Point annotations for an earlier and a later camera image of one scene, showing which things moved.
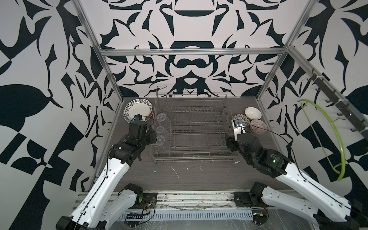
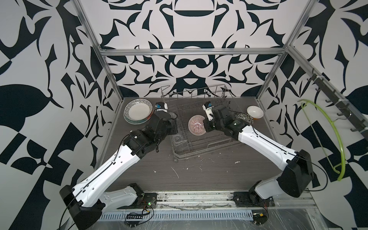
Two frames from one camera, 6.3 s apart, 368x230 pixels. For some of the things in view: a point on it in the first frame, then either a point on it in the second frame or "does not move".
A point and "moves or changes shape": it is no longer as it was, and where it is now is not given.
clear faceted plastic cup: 161,145 moves or changes shape
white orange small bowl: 253,113 does not move
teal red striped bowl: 151,116 does not move
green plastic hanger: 335,167 does not move
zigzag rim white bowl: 138,106 does not move
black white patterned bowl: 246,120 does not move
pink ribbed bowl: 258,126 → 196,125
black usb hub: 134,216 does not move
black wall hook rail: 335,99 does not move
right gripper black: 230,142 → 208,127
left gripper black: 150,133 → 172,126
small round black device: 259,218 does not move
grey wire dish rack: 192,128 moves or changes shape
